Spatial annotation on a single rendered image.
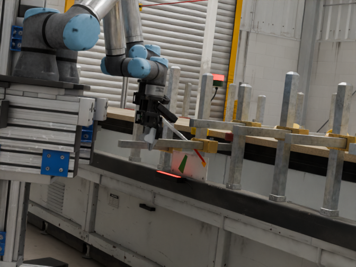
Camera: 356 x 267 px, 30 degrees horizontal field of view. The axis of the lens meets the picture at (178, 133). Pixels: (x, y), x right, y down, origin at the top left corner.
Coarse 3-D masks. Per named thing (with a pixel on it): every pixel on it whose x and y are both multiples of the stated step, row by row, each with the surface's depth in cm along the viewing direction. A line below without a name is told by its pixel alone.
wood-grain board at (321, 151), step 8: (112, 112) 394; (120, 112) 412; (128, 112) 430; (128, 120) 367; (184, 120) 399; (176, 128) 328; (184, 128) 323; (216, 136) 302; (224, 136) 297; (248, 136) 285; (256, 144) 279; (264, 144) 275; (272, 144) 271; (304, 152) 256; (312, 152) 253; (320, 152) 250; (328, 152) 246; (344, 160) 240; (352, 160) 237
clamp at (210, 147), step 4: (192, 140) 281; (196, 140) 278; (200, 140) 276; (204, 140) 274; (208, 140) 272; (204, 144) 273; (208, 144) 271; (212, 144) 273; (216, 144) 274; (204, 148) 273; (208, 148) 272; (212, 148) 273; (216, 148) 274; (208, 152) 272; (212, 152) 273; (216, 152) 274
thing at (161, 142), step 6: (156, 144) 261; (162, 144) 263; (168, 144) 265; (174, 144) 266; (180, 144) 268; (186, 144) 270; (192, 144) 271; (198, 144) 273; (222, 144) 280; (228, 144) 282; (228, 150) 282
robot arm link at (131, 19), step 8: (128, 0) 274; (136, 0) 275; (128, 8) 274; (136, 8) 275; (128, 16) 275; (136, 16) 275; (128, 24) 275; (136, 24) 275; (128, 32) 276; (136, 32) 276; (128, 40) 277; (136, 40) 276; (128, 48) 277; (136, 48) 274; (144, 48) 275; (128, 56) 278; (136, 56) 275; (144, 56) 276
